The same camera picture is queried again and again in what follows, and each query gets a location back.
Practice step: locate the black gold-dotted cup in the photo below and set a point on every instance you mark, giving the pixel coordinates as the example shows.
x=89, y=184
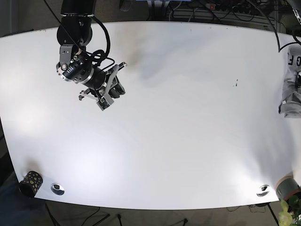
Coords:
x=30, y=184

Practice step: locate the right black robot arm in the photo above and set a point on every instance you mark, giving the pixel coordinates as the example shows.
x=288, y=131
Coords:
x=77, y=64

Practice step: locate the light grey T-shirt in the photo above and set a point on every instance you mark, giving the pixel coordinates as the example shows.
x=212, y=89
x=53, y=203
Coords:
x=290, y=104

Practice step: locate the grey plant pot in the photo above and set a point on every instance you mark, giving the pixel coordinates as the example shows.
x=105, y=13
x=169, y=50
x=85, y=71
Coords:
x=287, y=187

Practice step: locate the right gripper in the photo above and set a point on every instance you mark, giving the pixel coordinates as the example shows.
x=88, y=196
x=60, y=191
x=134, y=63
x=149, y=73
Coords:
x=103, y=86

